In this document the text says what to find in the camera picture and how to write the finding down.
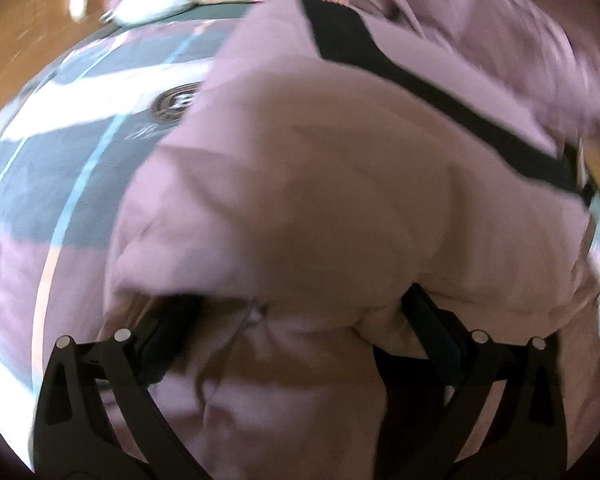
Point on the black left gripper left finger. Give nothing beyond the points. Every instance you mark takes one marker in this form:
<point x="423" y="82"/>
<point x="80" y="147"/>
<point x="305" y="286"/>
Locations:
<point x="96" y="418"/>

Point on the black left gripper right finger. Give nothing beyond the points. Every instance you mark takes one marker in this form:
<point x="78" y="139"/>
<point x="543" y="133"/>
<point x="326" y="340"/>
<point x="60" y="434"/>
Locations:
<point x="471" y="408"/>

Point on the pink jacket with black stripe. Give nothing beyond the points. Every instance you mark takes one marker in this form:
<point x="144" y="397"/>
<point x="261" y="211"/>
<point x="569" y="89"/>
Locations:
<point x="334" y="157"/>

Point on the plaid pink grey quilt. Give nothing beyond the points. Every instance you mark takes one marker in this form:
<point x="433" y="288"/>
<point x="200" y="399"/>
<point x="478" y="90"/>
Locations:
<point x="70" y="143"/>

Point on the white round pillow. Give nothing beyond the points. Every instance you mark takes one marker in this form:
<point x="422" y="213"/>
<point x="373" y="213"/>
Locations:
<point x="149" y="7"/>

